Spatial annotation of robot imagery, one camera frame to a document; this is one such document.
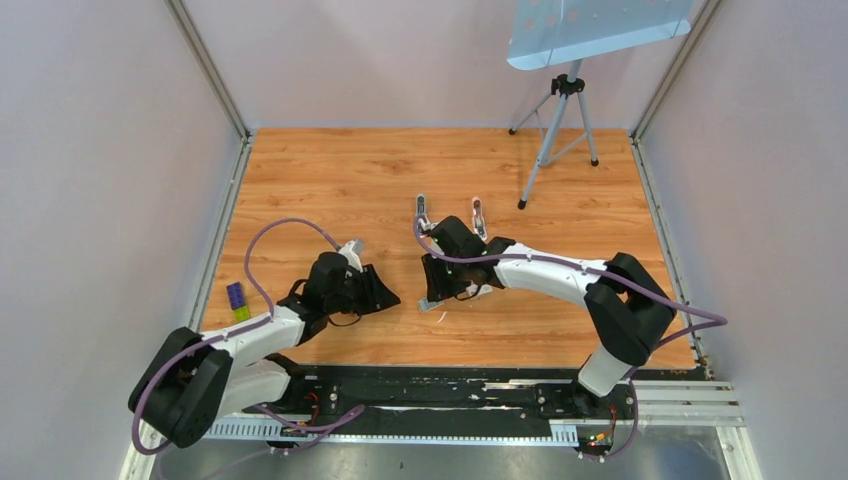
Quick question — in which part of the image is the grey staple strips tray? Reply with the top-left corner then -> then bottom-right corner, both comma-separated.
418,298 -> 444,313

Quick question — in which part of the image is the grey white stapler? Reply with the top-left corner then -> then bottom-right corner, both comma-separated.
416,193 -> 429,223

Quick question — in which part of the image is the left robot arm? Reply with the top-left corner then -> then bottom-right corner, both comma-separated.
128,252 -> 401,448

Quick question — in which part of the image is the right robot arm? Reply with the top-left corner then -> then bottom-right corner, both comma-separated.
413,216 -> 677,398

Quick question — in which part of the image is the green toy brick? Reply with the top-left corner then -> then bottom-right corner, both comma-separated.
232,305 -> 252,323

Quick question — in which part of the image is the purple toy brick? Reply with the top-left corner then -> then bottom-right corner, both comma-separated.
226,282 -> 247,311

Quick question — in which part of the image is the silver tripod stand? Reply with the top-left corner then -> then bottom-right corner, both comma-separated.
507,58 -> 600,210

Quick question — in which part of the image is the light blue perforated panel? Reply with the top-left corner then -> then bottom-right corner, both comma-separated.
507,0 -> 693,71

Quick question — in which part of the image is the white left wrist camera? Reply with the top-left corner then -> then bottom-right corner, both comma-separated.
337,239 -> 365,272

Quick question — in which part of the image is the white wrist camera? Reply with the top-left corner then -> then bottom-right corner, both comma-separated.
337,239 -> 365,272
416,217 -> 437,239

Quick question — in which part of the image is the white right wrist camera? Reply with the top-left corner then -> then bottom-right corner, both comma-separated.
416,217 -> 437,239

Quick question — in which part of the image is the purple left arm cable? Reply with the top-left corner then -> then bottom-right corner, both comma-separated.
131,218 -> 342,457

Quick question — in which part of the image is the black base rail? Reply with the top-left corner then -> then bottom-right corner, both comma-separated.
241,365 -> 639,456

